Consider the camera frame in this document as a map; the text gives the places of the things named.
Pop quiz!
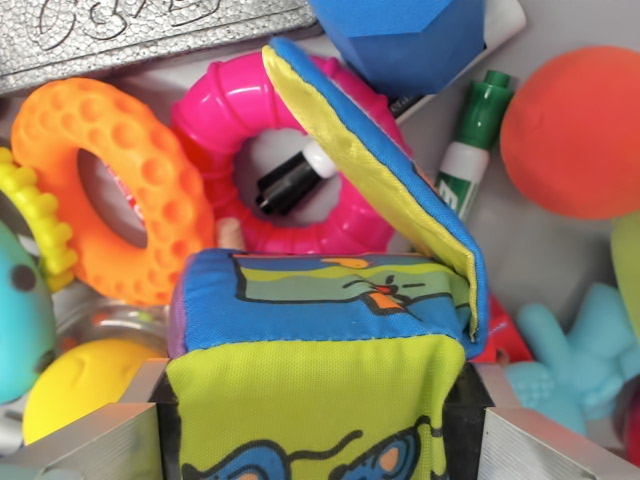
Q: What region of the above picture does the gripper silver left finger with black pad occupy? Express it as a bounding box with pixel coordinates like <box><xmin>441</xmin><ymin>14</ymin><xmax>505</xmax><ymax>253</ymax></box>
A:
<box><xmin>0</xmin><ymin>357</ymin><xmax>182</xmax><ymax>480</ymax></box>

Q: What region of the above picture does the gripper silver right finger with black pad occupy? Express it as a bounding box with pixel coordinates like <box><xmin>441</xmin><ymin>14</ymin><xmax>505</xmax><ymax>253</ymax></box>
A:
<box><xmin>444</xmin><ymin>361</ymin><xmax>640</xmax><ymax>480</ymax></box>

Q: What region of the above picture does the fabric cube with blue fish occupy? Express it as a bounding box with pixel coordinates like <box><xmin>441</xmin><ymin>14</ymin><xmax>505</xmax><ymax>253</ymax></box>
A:
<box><xmin>164</xmin><ymin>36</ymin><xmax>491</xmax><ymax>480</ymax></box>

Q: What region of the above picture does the yellow foam ball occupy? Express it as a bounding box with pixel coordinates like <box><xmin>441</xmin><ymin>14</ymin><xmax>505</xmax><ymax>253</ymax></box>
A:
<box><xmin>21</xmin><ymin>338</ymin><xmax>167</xmax><ymax>447</ymax></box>

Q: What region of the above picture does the light blue rubber figure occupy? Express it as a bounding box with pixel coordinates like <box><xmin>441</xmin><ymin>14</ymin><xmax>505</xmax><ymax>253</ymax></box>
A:
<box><xmin>504</xmin><ymin>281</ymin><xmax>640</xmax><ymax>437</ymax></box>

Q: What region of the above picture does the red die block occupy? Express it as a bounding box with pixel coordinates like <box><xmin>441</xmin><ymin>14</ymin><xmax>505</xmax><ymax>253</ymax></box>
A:
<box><xmin>471</xmin><ymin>294</ymin><xmax>536</xmax><ymax>367</ymax></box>

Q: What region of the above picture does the clear plastic jar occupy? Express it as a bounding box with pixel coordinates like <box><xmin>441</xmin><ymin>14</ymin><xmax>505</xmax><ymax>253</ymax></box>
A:
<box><xmin>54</xmin><ymin>299</ymin><xmax>172</xmax><ymax>359</ymax></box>

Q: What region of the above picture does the lime green foam block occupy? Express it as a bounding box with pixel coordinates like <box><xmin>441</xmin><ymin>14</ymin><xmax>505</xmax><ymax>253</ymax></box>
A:
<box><xmin>610</xmin><ymin>209</ymin><xmax>640</xmax><ymax>327</ymax></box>

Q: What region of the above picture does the beige wooden peg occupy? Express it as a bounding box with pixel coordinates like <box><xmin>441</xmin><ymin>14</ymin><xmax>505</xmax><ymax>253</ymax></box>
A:
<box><xmin>216</xmin><ymin>219</ymin><xmax>242</xmax><ymax>249</ymax></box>

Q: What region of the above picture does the red white labelled item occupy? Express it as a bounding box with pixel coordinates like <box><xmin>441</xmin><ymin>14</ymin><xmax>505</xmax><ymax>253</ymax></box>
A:
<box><xmin>99</xmin><ymin>159</ymin><xmax>149</xmax><ymax>237</ymax></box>

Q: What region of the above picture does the green dry erase marker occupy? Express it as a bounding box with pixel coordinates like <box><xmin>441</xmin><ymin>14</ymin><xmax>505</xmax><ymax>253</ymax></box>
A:
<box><xmin>434</xmin><ymin>69</ymin><xmax>514</xmax><ymax>222</ymax></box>

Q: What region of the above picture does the orange-red foam ball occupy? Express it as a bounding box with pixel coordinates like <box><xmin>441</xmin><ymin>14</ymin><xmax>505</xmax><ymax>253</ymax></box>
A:
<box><xmin>499</xmin><ymin>45</ymin><xmax>640</xmax><ymax>222</ymax></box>

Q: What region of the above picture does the black marker white end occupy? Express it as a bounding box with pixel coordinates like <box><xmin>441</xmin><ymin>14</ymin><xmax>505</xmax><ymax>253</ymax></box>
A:
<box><xmin>254</xmin><ymin>141</ymin><xmax>338</xmax><ymax>217</ymax></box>

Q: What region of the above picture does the silver embossed foam block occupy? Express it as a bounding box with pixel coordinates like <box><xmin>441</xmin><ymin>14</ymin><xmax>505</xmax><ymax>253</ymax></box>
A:
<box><xmin>0</xmin><ymin>0</ymin><xmax>322</xmax><ymax>97</ymax></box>

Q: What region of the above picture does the white marker pen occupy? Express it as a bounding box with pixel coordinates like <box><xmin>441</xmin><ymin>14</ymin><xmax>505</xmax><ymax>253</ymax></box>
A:
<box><xmin>389</xmin><ymin>0</ymin><xmax>528</xmax><ymax>122</ymax></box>

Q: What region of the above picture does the blue foam polyhedron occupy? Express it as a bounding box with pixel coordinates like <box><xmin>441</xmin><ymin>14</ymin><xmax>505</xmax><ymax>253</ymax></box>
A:
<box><xmin>306</xmin><ymin>0</ymin><xmax>489</xmax><ymax>102</ymax></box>

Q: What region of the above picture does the teal dotted donut ring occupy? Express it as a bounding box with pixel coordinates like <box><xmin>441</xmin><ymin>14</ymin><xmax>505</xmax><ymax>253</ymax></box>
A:
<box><xmin>0</xmin><ymin>219</ymin><xmax>58</xmax><ymax>406</ymax></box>

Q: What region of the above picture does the yellow spiky ring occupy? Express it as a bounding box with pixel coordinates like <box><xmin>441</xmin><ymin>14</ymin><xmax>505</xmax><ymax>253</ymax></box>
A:
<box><xmin>0</xmin><ymin>146</ymin><xmax>79</xmax><ymax>294</ymax></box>

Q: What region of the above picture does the orange bumpy rubber ring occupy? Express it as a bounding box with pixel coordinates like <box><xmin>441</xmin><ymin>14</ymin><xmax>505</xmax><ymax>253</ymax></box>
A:
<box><xmin>10</xmin><ymin>76</ymin><xmax>217</xmax><ymax>308</ymax></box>

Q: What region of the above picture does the pink plastic ring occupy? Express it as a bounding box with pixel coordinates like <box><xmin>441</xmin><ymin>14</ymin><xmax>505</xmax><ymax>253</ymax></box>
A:
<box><xmin>170</xmin><ymin>51</ymin><xmax>414</xmax><ymax>257</ymax></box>

